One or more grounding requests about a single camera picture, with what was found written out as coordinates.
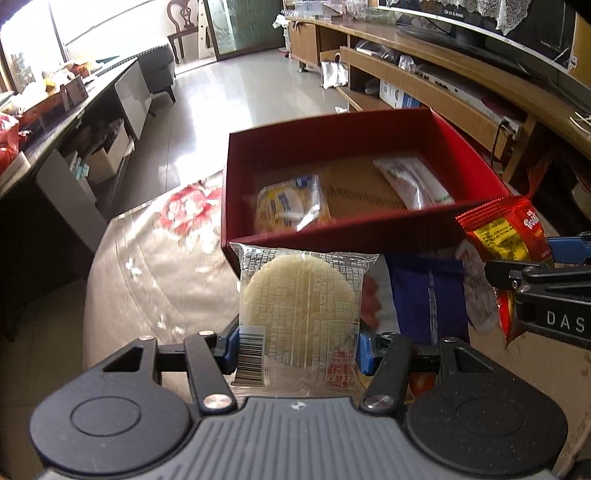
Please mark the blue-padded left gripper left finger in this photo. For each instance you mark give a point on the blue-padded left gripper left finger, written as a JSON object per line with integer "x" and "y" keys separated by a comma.
{"x": 210, "y": 357}

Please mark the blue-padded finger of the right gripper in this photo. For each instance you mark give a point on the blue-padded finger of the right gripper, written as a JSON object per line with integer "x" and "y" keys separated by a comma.
{"x": 574, "y": 250}

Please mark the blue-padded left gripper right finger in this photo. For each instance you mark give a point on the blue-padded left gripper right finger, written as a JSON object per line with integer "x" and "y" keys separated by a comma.
{"x": 388, "y": 358}

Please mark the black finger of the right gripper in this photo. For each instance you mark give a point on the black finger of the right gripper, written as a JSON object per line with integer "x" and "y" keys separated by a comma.
{"x": 512, "y": 274}

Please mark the red yellow snack packet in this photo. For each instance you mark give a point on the red yellow snack packet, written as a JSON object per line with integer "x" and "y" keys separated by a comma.
{"x": 505, "y": 229}

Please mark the dark blue wafer packet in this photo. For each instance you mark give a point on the dark blue wafer packet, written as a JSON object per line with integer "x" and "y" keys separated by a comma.
{"x": 429, "y": 298}

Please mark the round rice cracker packet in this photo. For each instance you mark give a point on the round rice cracker packet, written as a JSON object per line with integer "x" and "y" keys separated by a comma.
{"x": 299, "y": 320}

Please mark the silver foil snack packet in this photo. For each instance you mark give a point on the silver foil snack packet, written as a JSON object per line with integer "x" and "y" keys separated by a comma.
{"x": 414, "y": 182}

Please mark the yellow fried snack packet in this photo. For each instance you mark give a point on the yellow fried snack packet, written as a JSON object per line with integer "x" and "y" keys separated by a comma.
{"x": 293, "y": 205}

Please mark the red sausage vacuum pack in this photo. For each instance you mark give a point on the red sausage vacuum pack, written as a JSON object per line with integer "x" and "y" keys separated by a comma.
{"x": 377, "y": 310}

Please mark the floral beige tablecloth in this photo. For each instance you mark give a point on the floral beige tablecloth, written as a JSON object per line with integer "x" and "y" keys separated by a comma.
{"x": 145, "y": 280}

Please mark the red cardboard box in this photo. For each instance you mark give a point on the red cardboard box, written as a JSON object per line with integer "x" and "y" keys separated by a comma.
{"x": 367, "y": 215}

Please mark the wooden TV cabinet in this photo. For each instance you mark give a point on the wooden TV cabinet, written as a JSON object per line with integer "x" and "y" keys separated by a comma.
{"x": 546, "y": 135}

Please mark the dark long side table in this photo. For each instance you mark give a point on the dark long side table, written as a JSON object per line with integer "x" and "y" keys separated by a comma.
{"x": 121, "y": 92}

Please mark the open cardboard box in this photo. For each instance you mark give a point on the open cardboard box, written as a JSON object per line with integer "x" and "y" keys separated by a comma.
{"x": 105, "y": 161}

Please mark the television with lace cover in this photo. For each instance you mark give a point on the television with lace cover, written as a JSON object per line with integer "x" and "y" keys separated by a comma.
{"x": 532, "y": 39}

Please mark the white plastic bag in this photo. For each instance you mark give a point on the white plastic bag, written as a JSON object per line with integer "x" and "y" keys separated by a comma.
{"x": 334, "y": 73}

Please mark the grey sofa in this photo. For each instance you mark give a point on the grey sofa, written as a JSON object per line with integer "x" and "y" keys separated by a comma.
{"x": 157, "y": 66}

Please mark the wooden chair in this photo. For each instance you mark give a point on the wooden chair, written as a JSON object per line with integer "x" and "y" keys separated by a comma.
{"x": 179, "y": 14}

